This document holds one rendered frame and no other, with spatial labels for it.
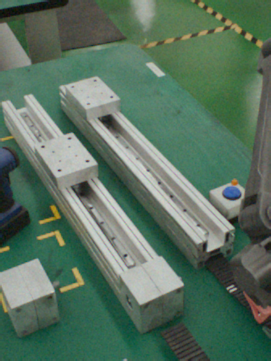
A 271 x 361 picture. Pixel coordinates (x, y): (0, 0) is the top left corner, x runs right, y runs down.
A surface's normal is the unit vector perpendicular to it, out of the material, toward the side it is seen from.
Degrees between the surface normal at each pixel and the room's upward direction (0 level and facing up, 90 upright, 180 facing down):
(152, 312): 90
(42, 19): 90
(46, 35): 90
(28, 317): 90
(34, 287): 0
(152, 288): 0
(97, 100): 0
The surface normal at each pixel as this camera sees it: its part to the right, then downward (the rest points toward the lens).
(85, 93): -0.03, -0.78
